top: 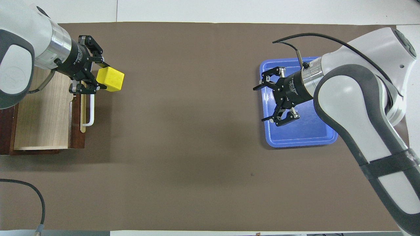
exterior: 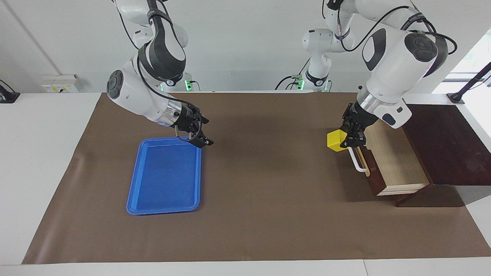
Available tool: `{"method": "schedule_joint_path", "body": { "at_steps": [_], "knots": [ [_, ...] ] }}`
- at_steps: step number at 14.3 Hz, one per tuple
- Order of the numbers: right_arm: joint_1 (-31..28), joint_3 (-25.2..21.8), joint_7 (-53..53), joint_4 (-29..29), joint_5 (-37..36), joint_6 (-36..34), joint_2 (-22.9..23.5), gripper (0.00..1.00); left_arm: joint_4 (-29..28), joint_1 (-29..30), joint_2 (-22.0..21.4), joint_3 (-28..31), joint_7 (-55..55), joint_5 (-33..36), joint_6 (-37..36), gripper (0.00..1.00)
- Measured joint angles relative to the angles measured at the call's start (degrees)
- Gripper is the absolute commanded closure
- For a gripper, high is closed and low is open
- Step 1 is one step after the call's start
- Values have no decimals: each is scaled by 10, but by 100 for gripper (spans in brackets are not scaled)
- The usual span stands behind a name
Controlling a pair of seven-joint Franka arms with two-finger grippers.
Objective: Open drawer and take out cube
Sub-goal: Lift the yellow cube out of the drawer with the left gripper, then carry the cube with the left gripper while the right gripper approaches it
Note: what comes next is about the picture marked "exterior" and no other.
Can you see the dark wooden cabinet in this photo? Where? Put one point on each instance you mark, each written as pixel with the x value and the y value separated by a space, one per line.
pixel 448 145

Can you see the blue plastic tray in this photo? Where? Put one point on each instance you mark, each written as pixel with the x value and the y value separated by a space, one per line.
pixel 165 176

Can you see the brown table mat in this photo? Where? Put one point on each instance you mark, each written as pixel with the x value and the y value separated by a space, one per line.
pixel 268 191

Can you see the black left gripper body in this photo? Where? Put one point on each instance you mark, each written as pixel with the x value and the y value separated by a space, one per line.
pixel 360 117

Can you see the black clamp base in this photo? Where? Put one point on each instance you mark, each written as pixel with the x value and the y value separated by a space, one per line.
pixel 7 96

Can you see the window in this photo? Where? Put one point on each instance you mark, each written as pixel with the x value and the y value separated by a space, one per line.
pixel 472 57

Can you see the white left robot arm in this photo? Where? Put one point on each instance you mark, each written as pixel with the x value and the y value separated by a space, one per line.
pixel 391 65

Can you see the white wall socket box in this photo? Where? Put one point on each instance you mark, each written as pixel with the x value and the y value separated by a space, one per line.
pixel 59 84

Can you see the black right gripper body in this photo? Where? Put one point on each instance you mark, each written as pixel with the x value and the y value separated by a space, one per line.
pixel 190 119

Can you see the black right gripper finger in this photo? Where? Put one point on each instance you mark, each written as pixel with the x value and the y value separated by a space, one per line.
pixel 201 140
pixel 201 117

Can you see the wooden drawer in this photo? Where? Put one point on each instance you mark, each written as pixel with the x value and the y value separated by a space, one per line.
pixel 395 165

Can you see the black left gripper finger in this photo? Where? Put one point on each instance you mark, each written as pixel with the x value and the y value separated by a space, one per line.
pixel 355 138

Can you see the yellow cube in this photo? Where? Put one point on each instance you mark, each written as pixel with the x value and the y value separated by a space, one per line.
pixel 334 141

